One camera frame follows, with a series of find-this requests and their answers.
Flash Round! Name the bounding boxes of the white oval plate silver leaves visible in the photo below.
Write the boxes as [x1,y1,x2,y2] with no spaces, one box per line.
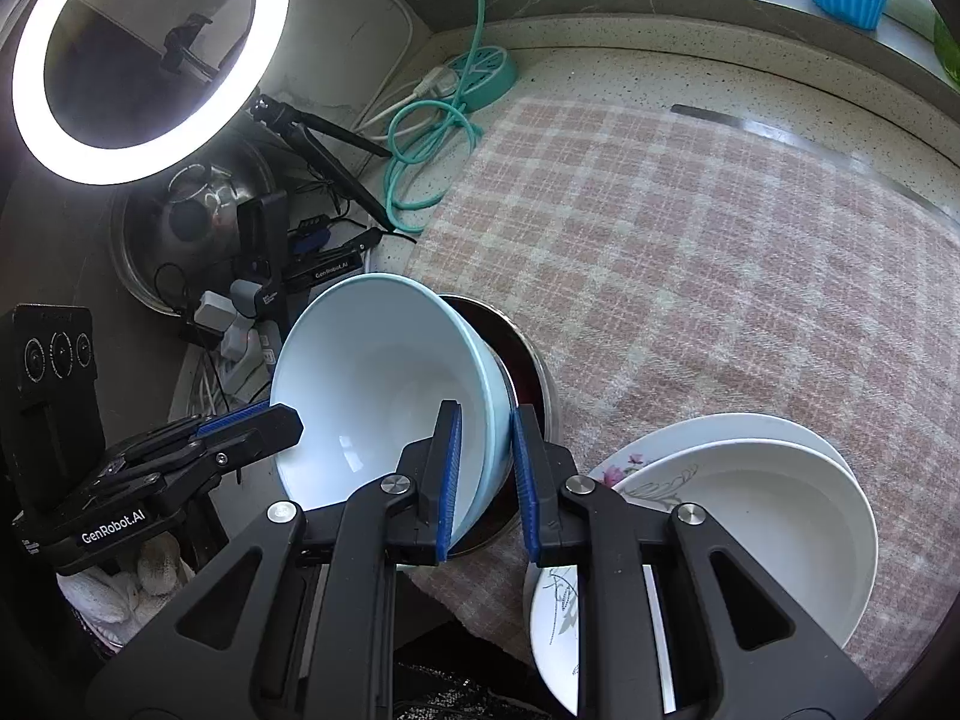
[525,435,878,717]

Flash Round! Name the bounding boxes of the white ring light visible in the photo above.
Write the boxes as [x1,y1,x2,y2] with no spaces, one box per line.
[11,0,292,185]

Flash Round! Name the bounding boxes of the teal power strip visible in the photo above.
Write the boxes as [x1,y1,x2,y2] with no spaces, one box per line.
[439,45,518,110]

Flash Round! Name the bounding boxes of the white plug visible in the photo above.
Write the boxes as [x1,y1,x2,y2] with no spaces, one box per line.
[409,64,460,102]

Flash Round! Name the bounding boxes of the white power adapter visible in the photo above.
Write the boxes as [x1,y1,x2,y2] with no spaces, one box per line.
[193,292,233,332]

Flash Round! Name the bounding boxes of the teal cable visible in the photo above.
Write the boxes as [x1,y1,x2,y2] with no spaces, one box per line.
[384,0,488,235]

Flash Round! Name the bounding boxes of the white power strip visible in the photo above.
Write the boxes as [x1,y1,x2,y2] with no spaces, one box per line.
[217,315,280,392]

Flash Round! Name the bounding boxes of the grey power adapter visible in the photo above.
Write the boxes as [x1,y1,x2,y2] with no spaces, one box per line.
[229,277,265,316]

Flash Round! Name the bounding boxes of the red bowl steel interior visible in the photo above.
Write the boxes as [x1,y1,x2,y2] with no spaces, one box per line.
[441,296,526,548]

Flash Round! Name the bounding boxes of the dark patterned clothing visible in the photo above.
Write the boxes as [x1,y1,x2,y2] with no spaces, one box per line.
[394,641,556,720]

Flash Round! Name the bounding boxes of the pink plaid cloth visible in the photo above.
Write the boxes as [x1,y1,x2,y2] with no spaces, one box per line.
[371,94,960,661]

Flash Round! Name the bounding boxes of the large steel basin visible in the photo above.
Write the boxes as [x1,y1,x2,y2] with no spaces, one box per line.
[112,139,278,316]

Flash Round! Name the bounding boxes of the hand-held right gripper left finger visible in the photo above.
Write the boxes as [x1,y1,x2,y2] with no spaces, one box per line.
[86,399,464,720]

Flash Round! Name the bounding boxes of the deep white floral plate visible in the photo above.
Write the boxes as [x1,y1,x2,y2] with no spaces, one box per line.
[637,412,860,488]

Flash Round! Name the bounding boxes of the light blue ceramic bowl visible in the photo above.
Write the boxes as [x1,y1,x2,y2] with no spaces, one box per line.
[268,274,518,541]

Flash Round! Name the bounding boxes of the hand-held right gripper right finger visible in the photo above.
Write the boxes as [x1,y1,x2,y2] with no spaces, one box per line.
[510,403,878,720]

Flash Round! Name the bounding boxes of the stainless steel bowl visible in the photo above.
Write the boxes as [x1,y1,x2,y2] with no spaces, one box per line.
[441,294,560,552]

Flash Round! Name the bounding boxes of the person's left hand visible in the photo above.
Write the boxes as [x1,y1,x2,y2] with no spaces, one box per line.
[58,536,197,651]

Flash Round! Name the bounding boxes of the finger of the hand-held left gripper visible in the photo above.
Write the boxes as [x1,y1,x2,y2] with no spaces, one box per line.
[90,403,306,502]
[101,400,272,470]

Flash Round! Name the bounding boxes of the black tripod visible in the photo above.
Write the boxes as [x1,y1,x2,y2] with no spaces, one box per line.
[251,94,421,241]

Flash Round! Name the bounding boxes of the black upright device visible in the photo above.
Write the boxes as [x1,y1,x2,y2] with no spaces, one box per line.
[235,191,292,316]

